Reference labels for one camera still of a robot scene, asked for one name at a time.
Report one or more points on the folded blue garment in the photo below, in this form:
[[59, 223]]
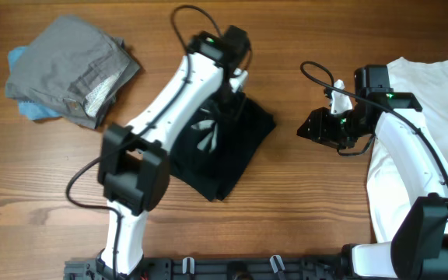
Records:
[[36, 111]]

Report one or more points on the black shorts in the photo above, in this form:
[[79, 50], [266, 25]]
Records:
[[213, 150]]

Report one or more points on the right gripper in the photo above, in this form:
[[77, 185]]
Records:
[[320, 119]]

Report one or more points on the white t-shirt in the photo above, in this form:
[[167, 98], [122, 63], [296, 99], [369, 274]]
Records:
[[388, 198]]

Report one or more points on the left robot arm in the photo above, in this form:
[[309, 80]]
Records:
[[134, 167]]

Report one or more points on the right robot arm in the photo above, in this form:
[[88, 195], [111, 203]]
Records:
[[419, 249]]

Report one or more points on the folded grey shorts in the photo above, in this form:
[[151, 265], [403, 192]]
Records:
[[74, 69]]

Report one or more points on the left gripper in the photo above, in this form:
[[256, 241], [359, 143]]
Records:
[[232, 107]]

